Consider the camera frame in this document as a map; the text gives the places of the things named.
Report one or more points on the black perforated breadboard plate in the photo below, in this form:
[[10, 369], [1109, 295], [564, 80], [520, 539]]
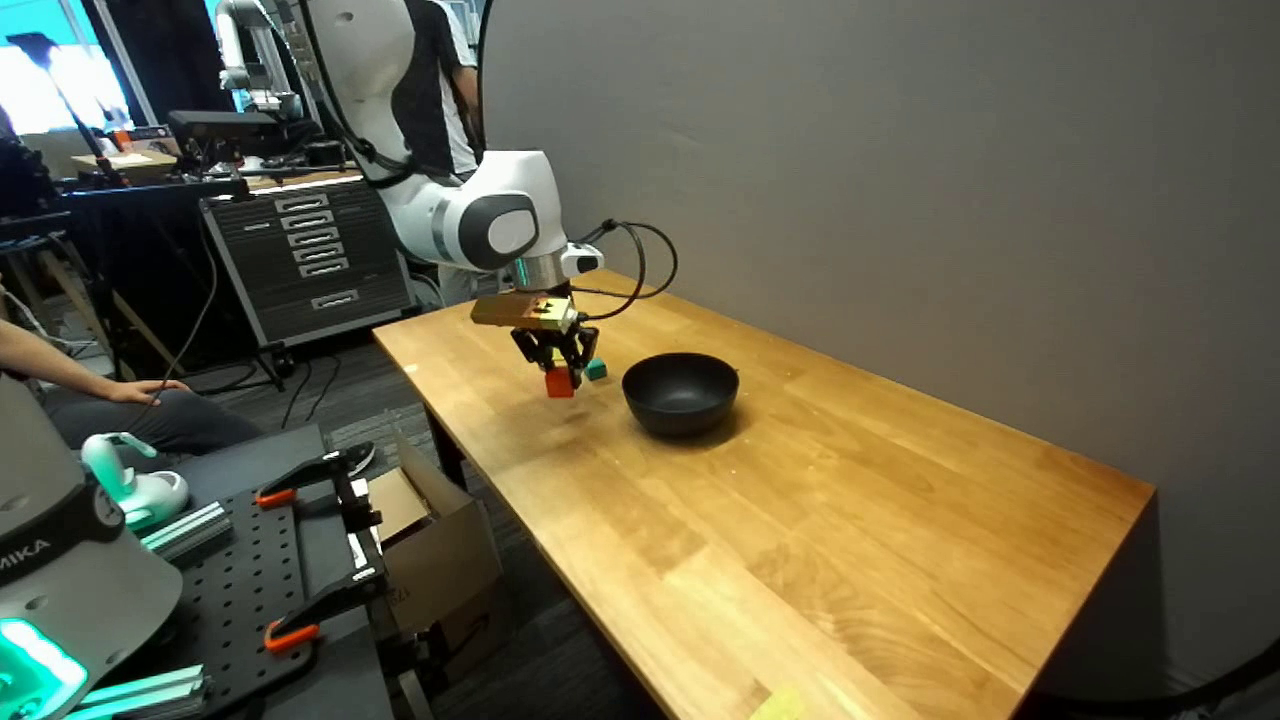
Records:
[[246, 584]]

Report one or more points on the seated person's hand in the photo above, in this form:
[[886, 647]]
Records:
[[149, 395]]

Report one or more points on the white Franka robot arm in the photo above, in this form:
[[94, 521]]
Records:
[[442, 160]]

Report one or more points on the black clamp orange tips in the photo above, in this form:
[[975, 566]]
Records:
[[327, 606], [323, 472]]

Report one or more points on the grey robot arm base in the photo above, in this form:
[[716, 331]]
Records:
[[65, 544]]

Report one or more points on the black box on desk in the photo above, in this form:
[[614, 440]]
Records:
[[232, 135]]

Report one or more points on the standing person black shirt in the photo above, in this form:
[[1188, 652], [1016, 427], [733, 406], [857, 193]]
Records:
[[433, 92]]

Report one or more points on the white teal handheld device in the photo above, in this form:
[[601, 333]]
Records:
[[129, 480]]

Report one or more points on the seated person's forearm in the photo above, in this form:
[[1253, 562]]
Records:
[[63, 360]]

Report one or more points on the black tripod light stand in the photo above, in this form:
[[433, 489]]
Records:
[[75, 112]]

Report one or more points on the aluminium extrusion rail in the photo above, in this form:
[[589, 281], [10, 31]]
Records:
[[185, 528], [140, 693]]

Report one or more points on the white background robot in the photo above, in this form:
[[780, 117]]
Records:
[[263, 61]]

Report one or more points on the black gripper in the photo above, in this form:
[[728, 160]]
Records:
[[553, 324]]

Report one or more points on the yellow sticky note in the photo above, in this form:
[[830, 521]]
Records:
[[780, 705]]

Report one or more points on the wooden table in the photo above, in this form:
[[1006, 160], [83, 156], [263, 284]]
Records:
[[802, 521]]

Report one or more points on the seated person's dark trouser leg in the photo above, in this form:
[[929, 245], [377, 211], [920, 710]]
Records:
[[164, 423]]

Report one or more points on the cluttered background desk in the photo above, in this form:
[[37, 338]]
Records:
[[122, 203]]

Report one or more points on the cardboard box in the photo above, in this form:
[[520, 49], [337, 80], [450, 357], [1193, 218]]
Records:
[[433, 542]]

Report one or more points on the black bowl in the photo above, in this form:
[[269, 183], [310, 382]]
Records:
[[683, 397]]

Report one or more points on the black flight case white print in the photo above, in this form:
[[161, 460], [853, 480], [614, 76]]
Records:
[[310, 262]]

